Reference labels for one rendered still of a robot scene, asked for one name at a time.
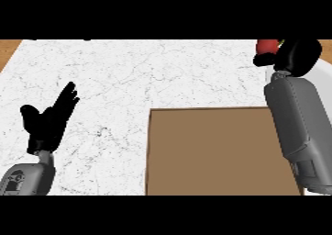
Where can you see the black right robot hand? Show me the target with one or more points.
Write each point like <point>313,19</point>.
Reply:
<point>298,56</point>

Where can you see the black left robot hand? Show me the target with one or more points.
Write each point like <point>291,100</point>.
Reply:
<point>48,122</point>

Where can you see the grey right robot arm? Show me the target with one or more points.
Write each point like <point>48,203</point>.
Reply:
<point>303,131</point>

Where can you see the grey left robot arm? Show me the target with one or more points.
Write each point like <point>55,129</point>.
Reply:
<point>28,177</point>

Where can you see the brown tray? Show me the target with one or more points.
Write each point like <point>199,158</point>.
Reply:
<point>217,153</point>

